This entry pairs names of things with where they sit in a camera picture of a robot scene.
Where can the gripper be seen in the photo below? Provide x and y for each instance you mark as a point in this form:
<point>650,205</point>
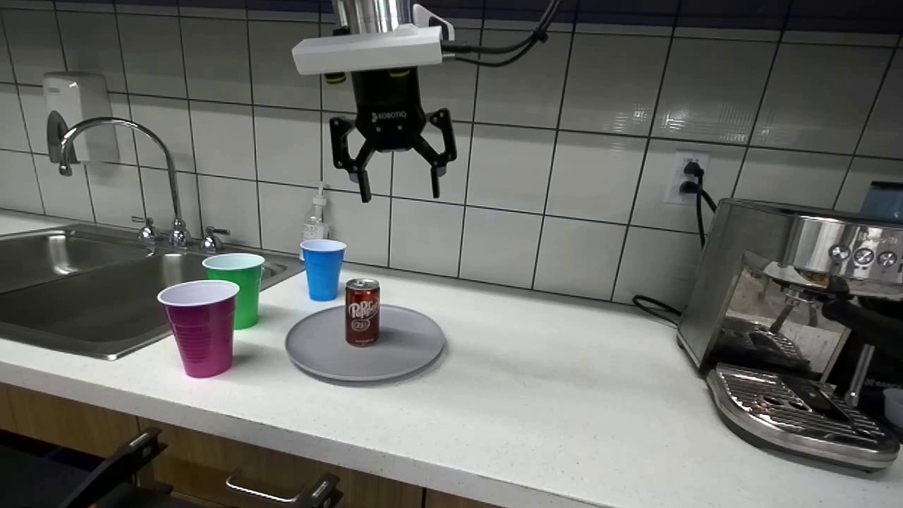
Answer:
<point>388,106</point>

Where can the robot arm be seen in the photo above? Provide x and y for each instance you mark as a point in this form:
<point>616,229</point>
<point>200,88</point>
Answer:
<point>370,14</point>

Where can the clear pump soap bottle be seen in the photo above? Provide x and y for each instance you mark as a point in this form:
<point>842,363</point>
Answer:
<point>314,227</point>

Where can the blue plastic cup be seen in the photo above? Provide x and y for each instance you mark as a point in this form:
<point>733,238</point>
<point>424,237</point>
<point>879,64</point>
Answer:
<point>322,271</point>

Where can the dark red soda can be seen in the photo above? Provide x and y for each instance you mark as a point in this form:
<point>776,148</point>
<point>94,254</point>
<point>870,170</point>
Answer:
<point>362,314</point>

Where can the grey round plate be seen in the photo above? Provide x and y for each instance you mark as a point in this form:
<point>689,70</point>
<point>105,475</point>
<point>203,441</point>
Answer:
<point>409,346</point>

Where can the chrome tap lever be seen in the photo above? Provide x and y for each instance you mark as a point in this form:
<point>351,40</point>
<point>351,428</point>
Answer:
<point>210,241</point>
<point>147,231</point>

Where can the green plastic cup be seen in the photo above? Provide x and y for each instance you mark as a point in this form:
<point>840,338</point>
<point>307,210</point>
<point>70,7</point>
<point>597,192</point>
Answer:
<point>243,293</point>

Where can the chrome tap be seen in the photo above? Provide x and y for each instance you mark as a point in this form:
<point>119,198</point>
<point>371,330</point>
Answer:
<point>169,166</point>

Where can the purple plastic cup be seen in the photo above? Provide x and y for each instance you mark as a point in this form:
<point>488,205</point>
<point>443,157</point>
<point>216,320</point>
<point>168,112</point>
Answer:
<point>203,335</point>

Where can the steel sink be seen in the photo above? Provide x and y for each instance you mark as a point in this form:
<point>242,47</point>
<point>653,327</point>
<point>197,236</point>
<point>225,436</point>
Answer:
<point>85,296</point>

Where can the wooden drawer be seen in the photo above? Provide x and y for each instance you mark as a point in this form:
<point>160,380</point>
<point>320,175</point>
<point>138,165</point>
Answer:
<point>197,451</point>

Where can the steel espresso machine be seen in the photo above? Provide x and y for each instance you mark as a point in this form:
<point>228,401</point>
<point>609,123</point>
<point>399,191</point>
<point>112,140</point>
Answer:
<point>790,339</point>

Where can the blue container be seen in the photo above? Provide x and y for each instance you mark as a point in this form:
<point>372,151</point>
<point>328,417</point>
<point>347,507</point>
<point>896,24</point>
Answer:
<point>883,202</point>

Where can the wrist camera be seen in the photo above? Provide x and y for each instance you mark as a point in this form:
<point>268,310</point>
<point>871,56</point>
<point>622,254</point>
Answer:
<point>367,51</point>

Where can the white wall socket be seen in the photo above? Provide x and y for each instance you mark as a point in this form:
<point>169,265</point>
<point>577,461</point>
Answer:
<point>677,176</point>

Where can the white wall soap dispenser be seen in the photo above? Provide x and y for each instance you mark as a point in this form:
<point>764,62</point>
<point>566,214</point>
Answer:
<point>74,99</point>

